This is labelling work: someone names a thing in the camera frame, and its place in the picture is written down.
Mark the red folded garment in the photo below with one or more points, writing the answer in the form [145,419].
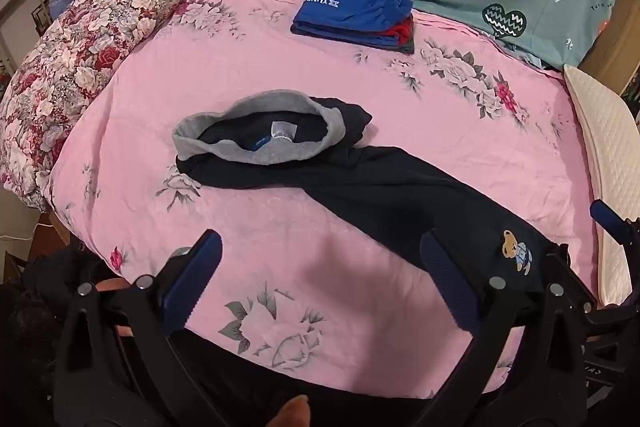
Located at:
[401,33]

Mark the pink floral bedsheet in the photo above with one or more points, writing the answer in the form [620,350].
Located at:
[300,291]

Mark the cream quilted pillow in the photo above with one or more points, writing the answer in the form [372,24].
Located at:
[611,140]

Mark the grey folded garment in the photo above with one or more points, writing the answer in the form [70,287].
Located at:
[407,48]

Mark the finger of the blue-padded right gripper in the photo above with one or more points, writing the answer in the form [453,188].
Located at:
[623,231]

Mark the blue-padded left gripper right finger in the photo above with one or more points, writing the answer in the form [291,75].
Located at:
[457,293]

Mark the red white floral quilt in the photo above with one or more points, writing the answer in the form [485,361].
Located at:
[67,69]

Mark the dark navy bear pants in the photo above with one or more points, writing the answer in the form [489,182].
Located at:
[286,138]

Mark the person's right hand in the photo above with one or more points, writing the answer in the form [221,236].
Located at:
[295,413]

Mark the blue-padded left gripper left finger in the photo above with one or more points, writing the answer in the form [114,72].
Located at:
[189,274]

